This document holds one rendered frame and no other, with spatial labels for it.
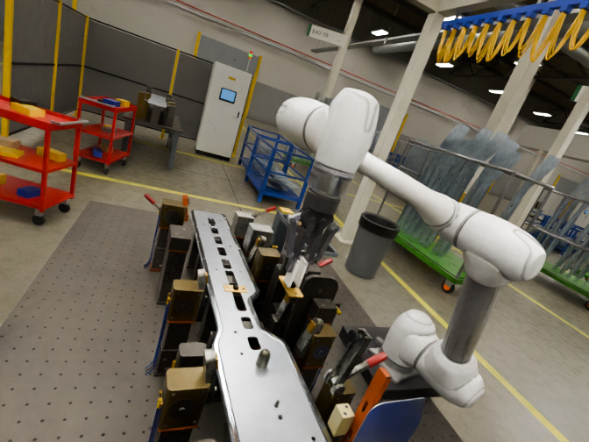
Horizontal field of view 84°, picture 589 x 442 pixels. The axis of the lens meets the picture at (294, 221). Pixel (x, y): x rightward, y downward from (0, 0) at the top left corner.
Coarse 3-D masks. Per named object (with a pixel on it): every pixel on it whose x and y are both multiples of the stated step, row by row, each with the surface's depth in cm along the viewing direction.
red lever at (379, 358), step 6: (378, 354) 84; (384, 354) 83; (366, 360) 83; (372, 360) 83; (378, 360) 83; (360, 366) 82; (366, 366) 82; (372, 366) 82; (354, 372) 81; (360, 372) 82; (336, 378) 81; (348, 378) 81
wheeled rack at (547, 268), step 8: (536, 200) 691; (584, 200) 619; (528, 216) 702; (528, 224) 700; (544, 232) 669; (552, 232) 693; (584, 248) 607; (544, 264) 704; (544, 272) 656; (552, 272) 656; (560, 280) 630; (568, 280) 635; (576, 288) 606; (584, 288) 616
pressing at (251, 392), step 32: (224, 224) 166; (224, 256) 135; (256, 288) 120; (224, 320) 99; (256, 320) 103; (224, 352) 87; (256, 352) 91; (288, 352) 94; (224, 384) 78; (256, 384) 81; (288, 384) 84; (256, 416) 73; (288, 416) 75; (320, 416) 78
